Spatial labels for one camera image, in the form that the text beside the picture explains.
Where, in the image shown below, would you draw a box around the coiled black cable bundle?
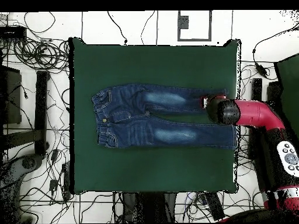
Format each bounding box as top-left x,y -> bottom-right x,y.
12,38 -> 71,71

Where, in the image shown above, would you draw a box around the black flat box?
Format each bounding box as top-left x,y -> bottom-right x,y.
0,66 -> 22,125
266,80 -> 282,106

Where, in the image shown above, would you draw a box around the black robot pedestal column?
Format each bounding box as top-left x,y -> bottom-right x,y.
121,191 -> 177,223

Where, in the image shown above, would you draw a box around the dark green tablecloth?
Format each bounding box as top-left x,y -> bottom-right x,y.
69,37 -> 242,194

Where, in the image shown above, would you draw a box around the long black power strip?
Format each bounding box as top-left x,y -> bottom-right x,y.
203,191 -> 225,221

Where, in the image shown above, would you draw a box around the black stand base bars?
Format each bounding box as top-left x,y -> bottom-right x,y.
248,78 -> 263,159
2,70 -> 50,156

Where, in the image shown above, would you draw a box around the small grey square plate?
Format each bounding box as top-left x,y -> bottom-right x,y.
178,15 -> 189,30

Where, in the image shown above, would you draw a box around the green cloth on neighbouring table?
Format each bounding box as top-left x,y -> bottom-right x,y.
274,52 -> 299,141

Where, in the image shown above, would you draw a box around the black cable with plug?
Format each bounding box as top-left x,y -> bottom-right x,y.
106,10 -> 128,46

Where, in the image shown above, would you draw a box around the blue denim jeans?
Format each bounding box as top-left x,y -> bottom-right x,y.
91,83 -> 238,150

